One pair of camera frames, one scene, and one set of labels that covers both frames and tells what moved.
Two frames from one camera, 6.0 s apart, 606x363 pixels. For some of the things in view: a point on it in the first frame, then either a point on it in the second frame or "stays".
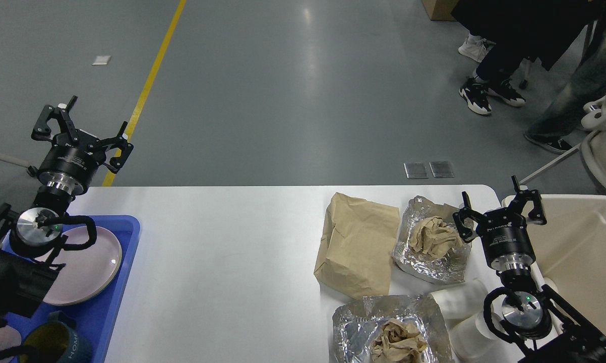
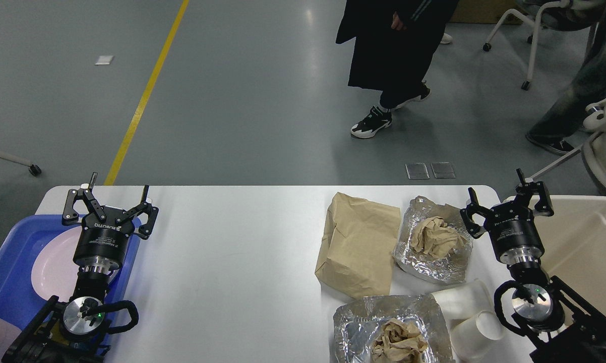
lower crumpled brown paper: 399,342 stays
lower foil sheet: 356,322 stays
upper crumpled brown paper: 431,235 stays
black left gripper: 72,161 -> 102,245
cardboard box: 440,9 -> 485,11
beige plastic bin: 580,251 stays
